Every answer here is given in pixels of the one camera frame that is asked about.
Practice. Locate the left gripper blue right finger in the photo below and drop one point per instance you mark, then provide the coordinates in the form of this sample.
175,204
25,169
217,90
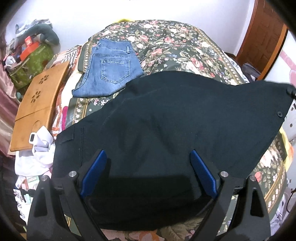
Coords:
206,174

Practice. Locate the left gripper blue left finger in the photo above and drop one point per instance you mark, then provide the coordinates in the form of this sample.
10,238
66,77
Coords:
91,171

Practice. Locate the black pants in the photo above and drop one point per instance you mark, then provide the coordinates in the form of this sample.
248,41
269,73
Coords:
148,132

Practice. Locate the white crumpled clothing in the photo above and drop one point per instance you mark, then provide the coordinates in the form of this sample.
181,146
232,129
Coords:
39,159

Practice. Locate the wooden lap board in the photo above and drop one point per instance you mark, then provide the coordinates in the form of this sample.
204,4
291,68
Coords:
37,107

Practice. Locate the striped pink curtain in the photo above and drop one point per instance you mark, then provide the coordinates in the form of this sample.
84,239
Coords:
9,104

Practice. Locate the grey bag by door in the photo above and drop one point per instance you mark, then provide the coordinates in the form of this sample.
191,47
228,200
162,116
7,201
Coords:
250,72

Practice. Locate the folded blue jeans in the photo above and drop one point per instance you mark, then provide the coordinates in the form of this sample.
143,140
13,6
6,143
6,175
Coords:
112,65

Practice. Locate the green patterned storage bag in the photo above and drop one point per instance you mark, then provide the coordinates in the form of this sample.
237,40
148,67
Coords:
23,73

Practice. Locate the floral green bedspread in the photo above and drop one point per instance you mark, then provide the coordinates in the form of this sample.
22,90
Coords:
167,45

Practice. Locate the orange box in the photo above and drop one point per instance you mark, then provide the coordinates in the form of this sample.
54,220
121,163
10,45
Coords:
31,48

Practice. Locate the grey plush pillow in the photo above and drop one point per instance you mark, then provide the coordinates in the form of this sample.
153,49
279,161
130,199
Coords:
46,32

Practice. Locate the brown wooden door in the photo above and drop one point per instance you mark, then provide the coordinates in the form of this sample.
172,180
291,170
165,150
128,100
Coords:
264,38

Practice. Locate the yellow headboard tube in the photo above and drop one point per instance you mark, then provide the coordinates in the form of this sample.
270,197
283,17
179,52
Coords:
124,21

